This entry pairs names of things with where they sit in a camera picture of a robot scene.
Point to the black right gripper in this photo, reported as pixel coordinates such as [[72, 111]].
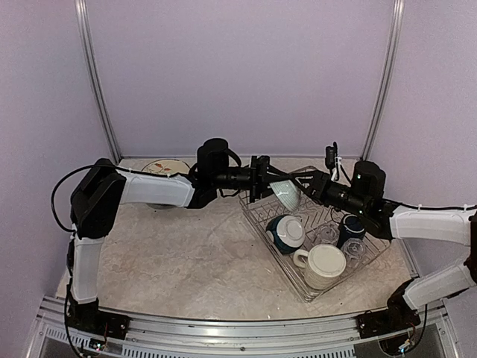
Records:
[[320, 183]]

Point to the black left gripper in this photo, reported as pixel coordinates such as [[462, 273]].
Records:
[[260, 180]]

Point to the pale green ribbed bowl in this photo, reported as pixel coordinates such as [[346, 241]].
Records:
[[287, 194]]

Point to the teal and white bowl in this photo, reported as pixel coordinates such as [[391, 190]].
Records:
[[286, 233]]

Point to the cream bird pattern plate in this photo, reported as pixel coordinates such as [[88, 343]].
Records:
[[167, 167]]

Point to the blue polka dot plate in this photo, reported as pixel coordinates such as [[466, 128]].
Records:
[[161, 206]]

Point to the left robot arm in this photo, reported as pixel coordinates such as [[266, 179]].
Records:
[[96, 199]]

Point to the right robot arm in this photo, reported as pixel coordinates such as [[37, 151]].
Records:
[[387, 219]]

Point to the clear glass near plates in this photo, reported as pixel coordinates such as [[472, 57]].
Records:
[[327, 234]]

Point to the dark blue cup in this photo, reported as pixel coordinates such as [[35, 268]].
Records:
[[350, 227]]

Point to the clear glass near rim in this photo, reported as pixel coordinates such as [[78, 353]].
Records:
[[354, 249]]

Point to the white ribbed mug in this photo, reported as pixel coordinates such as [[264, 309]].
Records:
[[322, 265]]

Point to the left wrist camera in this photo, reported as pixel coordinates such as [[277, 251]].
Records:
[[257, 162]]

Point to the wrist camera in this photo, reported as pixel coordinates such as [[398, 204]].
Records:
[[257, 162], [333, 161]]

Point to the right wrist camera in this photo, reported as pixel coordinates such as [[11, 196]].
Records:
[[333, 161]]

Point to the metal wire dish rack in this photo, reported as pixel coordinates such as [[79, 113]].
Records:
[[313, 217]]

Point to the front aluminium frame rail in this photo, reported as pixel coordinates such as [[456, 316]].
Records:
[[160, 336]]

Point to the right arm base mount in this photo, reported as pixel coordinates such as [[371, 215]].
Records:
[[381, 322]]

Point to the right aluminium frame post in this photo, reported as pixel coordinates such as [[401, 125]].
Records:
[[386, 78]]

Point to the aluminium frame post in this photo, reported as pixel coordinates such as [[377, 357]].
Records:
[[94, 79], [386, 78]]

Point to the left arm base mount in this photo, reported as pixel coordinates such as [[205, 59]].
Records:
[[91, 319]]

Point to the left aluminium frame post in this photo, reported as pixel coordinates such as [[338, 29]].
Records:
[[94, 79]]

